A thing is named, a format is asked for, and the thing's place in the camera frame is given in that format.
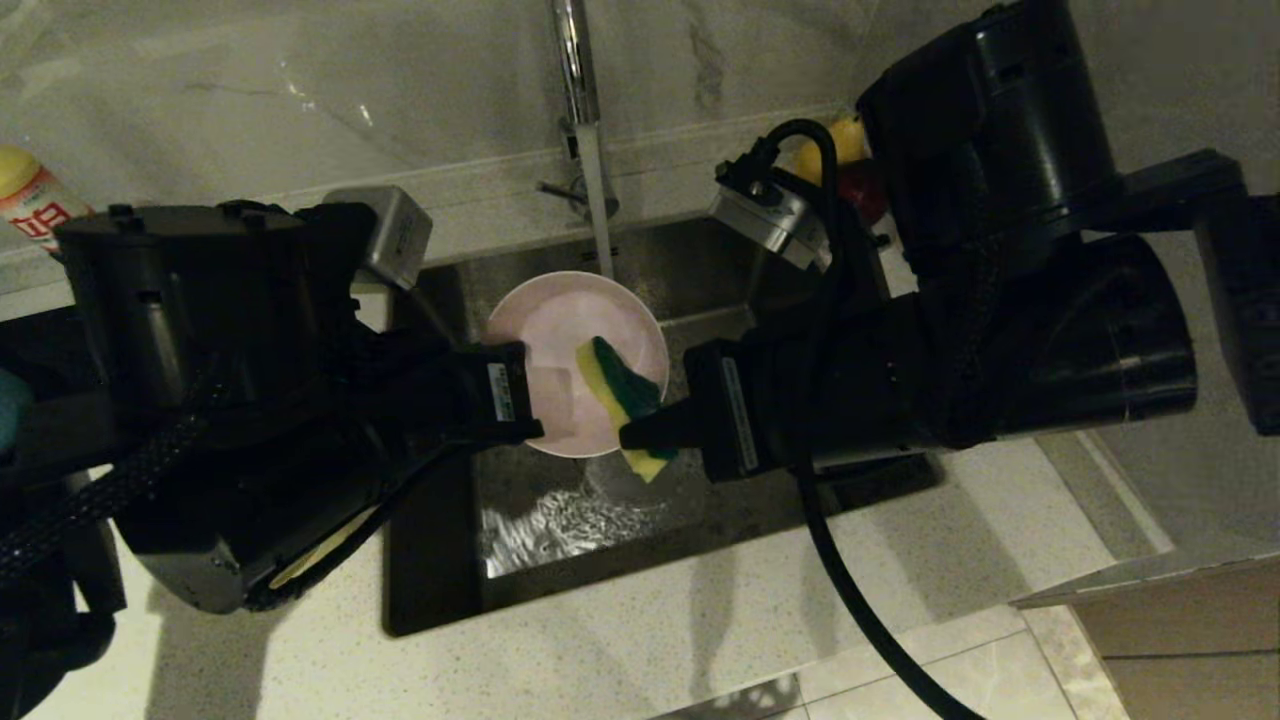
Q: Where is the green and yellow sponge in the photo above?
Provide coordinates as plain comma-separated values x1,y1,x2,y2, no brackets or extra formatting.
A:
575,336,681,484

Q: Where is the pink plastic bowl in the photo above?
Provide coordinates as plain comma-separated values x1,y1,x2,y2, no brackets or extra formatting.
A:
485,270,671,459

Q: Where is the chrome faucet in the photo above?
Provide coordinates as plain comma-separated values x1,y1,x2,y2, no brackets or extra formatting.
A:
538,0,621,226

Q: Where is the blue plastic bowl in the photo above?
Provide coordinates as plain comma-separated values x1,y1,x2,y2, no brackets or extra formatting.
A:
0,368,36,451

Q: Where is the orange yellow detergent bottle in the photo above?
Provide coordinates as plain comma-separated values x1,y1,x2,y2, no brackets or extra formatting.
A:
0,145,96,253

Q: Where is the stainless steel sink basin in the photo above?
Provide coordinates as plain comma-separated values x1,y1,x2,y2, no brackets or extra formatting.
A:
385,205,943,638

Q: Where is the yellow plastic bowl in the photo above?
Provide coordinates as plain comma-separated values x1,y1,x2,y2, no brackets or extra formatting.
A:
268,505,383,591

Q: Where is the dark red apple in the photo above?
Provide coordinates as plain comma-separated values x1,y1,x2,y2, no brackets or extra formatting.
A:
838,160,891,226

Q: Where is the yellow pear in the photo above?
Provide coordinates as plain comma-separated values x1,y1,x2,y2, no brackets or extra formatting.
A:
790,118,869,186

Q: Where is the light wood cabinet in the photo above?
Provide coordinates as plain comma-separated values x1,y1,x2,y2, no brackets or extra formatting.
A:
1070,565,1280,720

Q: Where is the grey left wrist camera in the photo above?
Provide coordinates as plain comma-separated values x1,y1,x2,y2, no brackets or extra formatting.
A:
322,186,434,291

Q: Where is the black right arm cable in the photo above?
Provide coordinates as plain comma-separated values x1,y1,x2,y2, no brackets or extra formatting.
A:
745,118,986,720

